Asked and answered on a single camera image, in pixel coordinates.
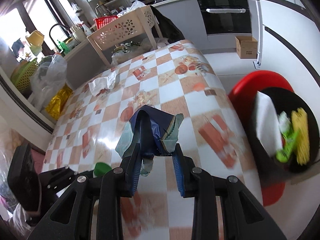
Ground green snack bag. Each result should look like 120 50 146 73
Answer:
276 111 299 163

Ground yellow corrugated sponge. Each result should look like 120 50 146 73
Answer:
291 108 310 165

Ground blue plastic bag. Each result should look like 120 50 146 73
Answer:
116 105 184 177

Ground chamomile hand cream tube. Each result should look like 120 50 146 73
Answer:
93 162 112 177

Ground white paper towel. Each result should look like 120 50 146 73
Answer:
253 92 283 157

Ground black kitchen faucet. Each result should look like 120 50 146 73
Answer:
49 23 72 52

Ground red plastic stool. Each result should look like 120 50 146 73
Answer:
228 70 293 206

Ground gold foil bag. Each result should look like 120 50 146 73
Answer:
45 83 73 121

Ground clear plastic bag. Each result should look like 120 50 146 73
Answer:
29 54 67 111

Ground green plastic basket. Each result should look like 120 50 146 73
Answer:
10 59 39 94

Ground crumpled white paper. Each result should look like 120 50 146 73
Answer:
88 72 117 96

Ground yellow plastic cup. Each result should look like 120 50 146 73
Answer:
25 30 44 47

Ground checkered tablecloth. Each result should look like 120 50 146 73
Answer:
43 40 262 239

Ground vegetables in plastic bag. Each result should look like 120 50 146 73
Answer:
111 38 154 67

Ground cardboard box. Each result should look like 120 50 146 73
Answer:
235 36 258 59

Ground red plastic basket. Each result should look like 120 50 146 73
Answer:
94 15 118 29

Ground white refrigerator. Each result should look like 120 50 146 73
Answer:
260 0 319 111

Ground beige plastic chair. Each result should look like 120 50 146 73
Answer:
87 5 163 68

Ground black jacket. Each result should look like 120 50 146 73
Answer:
150 6 185 43

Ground black built-in oven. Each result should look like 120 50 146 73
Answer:
197 0 252 35

